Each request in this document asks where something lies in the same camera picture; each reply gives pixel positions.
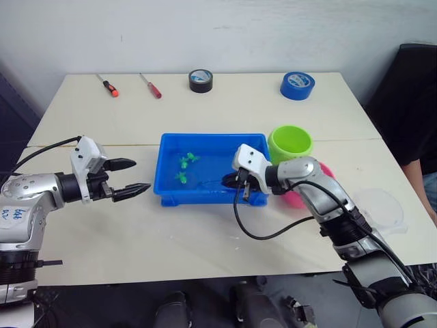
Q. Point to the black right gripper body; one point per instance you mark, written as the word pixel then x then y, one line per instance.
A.
pixel 255 182

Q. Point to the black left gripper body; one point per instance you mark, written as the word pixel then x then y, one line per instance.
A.
pixel 98 187

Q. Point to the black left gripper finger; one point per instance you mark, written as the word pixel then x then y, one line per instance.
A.
pixel 131 191
pixel 121 164

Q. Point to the small black fishing net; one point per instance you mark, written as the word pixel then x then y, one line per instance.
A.
pixel 229 180

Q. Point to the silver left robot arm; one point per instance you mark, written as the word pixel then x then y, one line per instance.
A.
pixel 27 191

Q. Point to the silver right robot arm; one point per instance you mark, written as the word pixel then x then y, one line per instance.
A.
pixel 327 205

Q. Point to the person's bare forearm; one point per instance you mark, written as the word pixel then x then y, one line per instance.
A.
pixel 418 188

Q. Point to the blue plastic tub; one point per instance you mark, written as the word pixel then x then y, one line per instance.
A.
pixel 211 171

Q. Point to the pink plastic bucket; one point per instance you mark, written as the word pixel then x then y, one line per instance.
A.
pixel 300 200

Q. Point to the green toy fish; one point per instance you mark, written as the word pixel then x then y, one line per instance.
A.
pixel 192 157
pixel 181 177
pixel 184 163

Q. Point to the green plastic bucket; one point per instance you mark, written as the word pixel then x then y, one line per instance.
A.
pixel 290 143

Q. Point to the clear plastic cup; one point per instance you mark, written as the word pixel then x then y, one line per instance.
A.
pixel 379 212

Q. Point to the blue tape roll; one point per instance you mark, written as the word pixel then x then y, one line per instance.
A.
pixel 297 85

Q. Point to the dark blue panel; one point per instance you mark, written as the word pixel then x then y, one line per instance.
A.
pixel 15 112

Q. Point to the black tape roll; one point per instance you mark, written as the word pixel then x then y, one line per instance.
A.
pixel 200 81

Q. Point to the person in black top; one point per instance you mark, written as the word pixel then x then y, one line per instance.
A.
pixel 406 109

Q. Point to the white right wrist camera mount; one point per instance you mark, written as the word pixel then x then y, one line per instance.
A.
pixel 251 160

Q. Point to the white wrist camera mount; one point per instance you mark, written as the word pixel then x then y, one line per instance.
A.
pixel 251 160
pixel 85 153

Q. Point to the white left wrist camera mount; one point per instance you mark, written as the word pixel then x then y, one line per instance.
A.
pixel 85 153

